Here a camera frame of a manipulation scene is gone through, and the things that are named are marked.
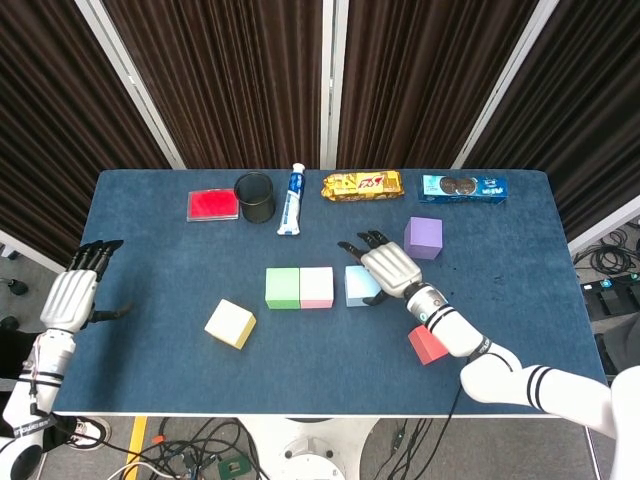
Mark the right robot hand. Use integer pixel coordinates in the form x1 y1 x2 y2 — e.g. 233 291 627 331
337 229 424 307

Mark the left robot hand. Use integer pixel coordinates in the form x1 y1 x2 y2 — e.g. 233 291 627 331
38 239 135 335

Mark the light blue cube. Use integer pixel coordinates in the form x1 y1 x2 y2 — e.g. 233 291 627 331
344 264 384 308

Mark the purple cube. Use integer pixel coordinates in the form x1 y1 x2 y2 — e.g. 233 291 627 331
403 216 444 261

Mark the green cube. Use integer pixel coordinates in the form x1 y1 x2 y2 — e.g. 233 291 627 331
264 267 302 310

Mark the yellow cube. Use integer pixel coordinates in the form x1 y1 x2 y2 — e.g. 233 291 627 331
203 298 257 350

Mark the pink cube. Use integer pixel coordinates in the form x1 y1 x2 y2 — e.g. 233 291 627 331
298 267 335 309

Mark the red cube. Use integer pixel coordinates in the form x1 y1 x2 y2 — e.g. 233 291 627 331
407 324 450 367

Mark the black trouser leg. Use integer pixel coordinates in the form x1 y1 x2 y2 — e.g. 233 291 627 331
0 315 39 381

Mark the yellow biscuit packet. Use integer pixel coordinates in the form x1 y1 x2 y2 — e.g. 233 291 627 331
320 170 404 203

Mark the blue sandwich cookie box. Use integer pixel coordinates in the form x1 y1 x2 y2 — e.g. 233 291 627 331
418 173 510 204

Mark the white blue toothpaste tube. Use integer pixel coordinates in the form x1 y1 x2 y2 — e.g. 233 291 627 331
276 162 307 237

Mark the white sneaker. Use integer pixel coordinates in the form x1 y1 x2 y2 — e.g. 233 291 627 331
64 418 111 449

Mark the black mesh pen cup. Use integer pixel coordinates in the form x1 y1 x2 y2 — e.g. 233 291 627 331
233 171 276 224

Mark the red ink pad case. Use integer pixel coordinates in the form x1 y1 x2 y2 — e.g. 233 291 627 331
186 187 240 223

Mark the brown ribbed partition panel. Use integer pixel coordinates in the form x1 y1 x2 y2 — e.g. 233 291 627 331
338 0 541 171
462 0 640 254
102 0 326 171
0 0 174 279

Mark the black power strip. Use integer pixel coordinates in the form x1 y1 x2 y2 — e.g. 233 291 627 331
579 272 640 297

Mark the small green box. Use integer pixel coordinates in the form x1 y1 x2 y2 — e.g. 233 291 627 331
217 455 250 480

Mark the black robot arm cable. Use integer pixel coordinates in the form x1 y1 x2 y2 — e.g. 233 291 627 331
429 382 464 480

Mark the black floor cable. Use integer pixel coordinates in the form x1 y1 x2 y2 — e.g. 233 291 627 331
384 417 434 480

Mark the tangled floor cable bundle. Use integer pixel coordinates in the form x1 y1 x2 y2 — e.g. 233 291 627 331
112 417 266 480

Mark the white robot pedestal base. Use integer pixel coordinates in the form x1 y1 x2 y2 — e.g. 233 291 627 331
238 416 389 480

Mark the white partition post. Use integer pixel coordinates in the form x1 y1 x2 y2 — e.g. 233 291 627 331
319 0 350 170
449 0 560 170
74 0 187 170

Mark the coiled black cable pile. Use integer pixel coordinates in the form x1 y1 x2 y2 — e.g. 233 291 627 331
574 227 640 275

